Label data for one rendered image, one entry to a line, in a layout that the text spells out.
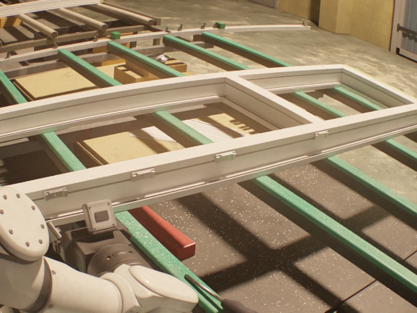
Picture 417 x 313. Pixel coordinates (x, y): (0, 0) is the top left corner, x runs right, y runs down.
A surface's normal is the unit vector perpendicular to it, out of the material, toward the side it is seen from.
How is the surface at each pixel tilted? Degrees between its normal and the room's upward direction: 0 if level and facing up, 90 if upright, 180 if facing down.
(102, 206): 60
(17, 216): 45
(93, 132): 90
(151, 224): 0
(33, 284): 80
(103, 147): 0
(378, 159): 0
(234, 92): 90
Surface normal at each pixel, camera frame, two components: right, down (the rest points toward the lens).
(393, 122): 0.55, 0.40
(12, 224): 0.76, -0.55
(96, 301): 0.81, -0.12
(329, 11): -0.82, 0.19
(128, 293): 0.12, -0.67
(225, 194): 0.08, -0.90
